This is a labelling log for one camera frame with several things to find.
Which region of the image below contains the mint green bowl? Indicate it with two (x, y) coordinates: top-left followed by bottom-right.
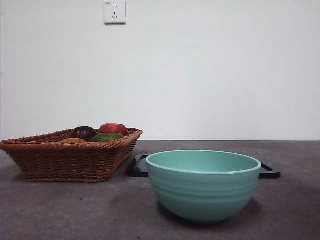
(145, 149), (262, 224)

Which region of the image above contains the yellow orange fruit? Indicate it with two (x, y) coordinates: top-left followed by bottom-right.
(59, 138), (88, 144)

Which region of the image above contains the red fruit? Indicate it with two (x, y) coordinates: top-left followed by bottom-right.
(99, 122), (128, 137)

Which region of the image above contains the black rectangular tray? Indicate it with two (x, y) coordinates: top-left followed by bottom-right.
(124, 154), (281, 180)

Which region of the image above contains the green fruit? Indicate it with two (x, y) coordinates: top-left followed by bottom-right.
(90, 132), (125, 143)

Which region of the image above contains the dark purple fruit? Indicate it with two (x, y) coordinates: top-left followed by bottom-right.
(70, 126), (97, 142)

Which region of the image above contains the brown wicker basket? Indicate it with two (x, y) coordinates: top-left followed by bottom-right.
(0, 127), (144, 183)

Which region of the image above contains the white wall socket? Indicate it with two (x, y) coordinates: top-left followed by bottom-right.
(104, 1), (127, 25)

